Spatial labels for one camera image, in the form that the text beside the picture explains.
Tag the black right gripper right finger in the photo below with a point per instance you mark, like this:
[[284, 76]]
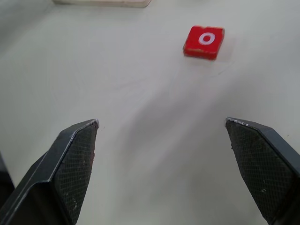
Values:
[[264, 168]]

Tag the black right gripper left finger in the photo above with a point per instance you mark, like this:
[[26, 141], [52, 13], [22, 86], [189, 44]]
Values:
[[58, 178]]

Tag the red letter O tile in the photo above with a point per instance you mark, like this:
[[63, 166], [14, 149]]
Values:
[[203, 42]]

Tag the light wooden board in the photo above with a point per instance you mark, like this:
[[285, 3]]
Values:
[[100, 2]]

